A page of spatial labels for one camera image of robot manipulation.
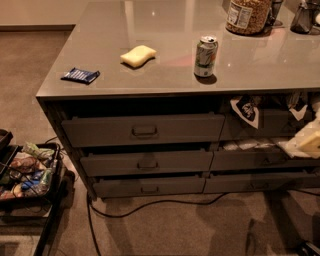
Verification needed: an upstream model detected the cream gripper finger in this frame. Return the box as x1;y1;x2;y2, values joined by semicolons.
285;110;320;159

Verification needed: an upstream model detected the grey drawer cabinet counter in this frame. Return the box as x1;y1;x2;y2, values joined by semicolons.
37;0;320;198

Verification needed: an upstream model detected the white plastic bag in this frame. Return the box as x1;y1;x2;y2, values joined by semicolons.
271;136;298;158

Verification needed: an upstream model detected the black white snack bag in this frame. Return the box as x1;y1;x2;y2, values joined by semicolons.
230;95;262;129

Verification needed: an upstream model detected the dark metallic container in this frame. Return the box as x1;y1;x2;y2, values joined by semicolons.
290;0;320;34

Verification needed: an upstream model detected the green white soda can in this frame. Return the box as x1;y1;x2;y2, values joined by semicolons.
194;35;218;77

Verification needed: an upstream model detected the large jar of nuts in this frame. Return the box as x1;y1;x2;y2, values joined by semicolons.
226;0;271;35

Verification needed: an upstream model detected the dark glass object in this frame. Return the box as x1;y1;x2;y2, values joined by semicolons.
266;0;283;26

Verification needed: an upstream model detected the yellow sponge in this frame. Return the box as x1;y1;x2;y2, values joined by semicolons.
120;45;157;68

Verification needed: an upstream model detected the blue snack wrapper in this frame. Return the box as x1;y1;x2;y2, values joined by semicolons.
62;67;100;85

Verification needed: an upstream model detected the black tray of snacks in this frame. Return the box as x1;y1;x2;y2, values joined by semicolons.
0;142;61;205

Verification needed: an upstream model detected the black floor cable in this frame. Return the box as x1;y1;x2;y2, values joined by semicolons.
86;191;231;256

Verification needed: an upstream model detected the black cart frame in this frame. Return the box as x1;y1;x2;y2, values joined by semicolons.
0;129;75;256

